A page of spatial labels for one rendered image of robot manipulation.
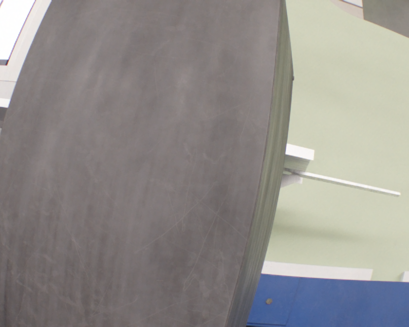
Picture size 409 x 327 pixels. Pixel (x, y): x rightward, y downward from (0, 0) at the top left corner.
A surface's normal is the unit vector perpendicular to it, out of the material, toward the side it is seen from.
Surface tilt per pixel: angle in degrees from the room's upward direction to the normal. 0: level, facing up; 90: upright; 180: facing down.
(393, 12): 90
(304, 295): 90
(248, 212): 90
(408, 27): 90
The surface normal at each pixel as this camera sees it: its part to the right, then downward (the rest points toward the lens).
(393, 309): 0.00, -0.28
